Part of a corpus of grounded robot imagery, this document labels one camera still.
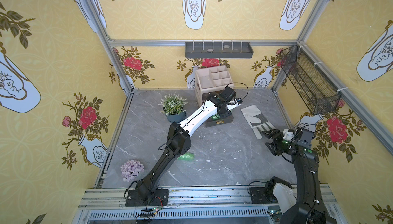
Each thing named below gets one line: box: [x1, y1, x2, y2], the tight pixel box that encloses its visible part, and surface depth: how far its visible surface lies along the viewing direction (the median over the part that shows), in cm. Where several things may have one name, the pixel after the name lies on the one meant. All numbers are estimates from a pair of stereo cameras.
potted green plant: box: [158, 92, 188, 124], surface depth 92 cm
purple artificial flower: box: [119, 159, 145, 182], surface depth 75 cm
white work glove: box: [239, 104, 276, 140], surface depth 105 cm
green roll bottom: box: [177, 151, 195, 161], surface depth 85 cm
